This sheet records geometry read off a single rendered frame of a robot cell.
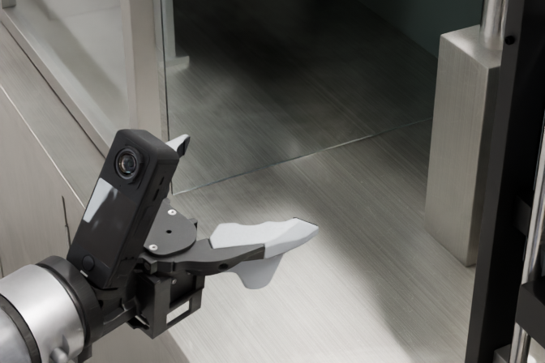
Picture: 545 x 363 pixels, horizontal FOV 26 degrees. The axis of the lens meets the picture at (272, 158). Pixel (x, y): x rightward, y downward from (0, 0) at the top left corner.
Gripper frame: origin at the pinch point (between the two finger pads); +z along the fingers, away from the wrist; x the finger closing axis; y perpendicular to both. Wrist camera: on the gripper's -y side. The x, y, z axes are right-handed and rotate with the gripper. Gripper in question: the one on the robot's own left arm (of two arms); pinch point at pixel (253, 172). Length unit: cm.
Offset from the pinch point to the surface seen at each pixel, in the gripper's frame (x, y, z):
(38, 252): -69, 77, 29
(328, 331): -2.4, 34.3, 18.7
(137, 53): -36.7, 16.2, 20.2
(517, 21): 13.6, -17.1, 11.5
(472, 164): -0.8, 19.6, 38.5
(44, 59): -70, 40, 32
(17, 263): -83, 93, 34
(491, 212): 15.8, 0.1, 11.6
